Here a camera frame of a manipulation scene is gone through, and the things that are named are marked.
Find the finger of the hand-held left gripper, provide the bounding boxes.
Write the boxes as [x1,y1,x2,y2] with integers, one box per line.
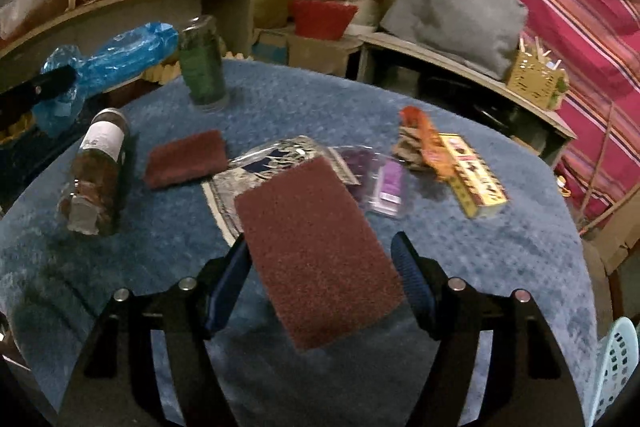
[0,66,78,108]

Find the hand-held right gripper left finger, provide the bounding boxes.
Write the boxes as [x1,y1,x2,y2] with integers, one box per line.
[60,234,251,427]

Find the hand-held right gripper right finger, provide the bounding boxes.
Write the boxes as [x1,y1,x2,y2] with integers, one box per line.
[390,231,586,427]

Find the blue plastic bag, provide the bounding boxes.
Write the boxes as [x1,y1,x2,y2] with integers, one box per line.
[32,22,180,138]

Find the large maroon scouring pad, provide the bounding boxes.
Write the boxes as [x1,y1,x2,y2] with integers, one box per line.
[234,157,407,353]

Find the light blue plastic basket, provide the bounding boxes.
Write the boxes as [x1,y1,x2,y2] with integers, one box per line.
[587,317,640,427]

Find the white label spice jar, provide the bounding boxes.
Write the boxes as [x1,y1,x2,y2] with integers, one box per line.
[57,108,132,237]

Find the purple sachet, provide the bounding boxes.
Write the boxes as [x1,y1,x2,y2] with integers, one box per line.
[367,156,408,220]

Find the yellow flat box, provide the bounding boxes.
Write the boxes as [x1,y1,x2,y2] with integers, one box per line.
[435,133,508,220]

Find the translucent purple packet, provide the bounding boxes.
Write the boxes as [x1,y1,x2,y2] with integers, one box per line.
[330,146,381,202]

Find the small maroon scouring pad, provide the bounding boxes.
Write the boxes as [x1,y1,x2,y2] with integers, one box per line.
[144,129,230,190]

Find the silver foil wrapper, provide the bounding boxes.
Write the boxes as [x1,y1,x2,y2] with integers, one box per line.
[202,135,361,248]

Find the green glass jar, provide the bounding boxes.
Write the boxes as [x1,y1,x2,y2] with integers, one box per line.
[177,15,231,112]

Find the orange red snack wrapper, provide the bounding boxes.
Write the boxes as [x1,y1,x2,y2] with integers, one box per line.
[392,106,453,180]

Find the flat cardboard sheets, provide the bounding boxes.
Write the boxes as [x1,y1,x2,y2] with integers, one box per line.
[582,187,640,278]

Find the wooden side table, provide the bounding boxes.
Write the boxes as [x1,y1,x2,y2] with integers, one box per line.
[357,32,576,168]

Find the wooden utensil box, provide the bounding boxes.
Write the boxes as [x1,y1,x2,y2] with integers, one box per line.
[505,36,571,110]

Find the low cardboard box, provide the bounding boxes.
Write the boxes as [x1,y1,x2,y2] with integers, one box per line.
[252,29,361,75]

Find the grey cushion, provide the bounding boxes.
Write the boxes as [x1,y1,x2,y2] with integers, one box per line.
[380,0,530,80]

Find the red plastic basket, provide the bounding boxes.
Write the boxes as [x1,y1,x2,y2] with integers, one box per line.
[290,0,358,42]

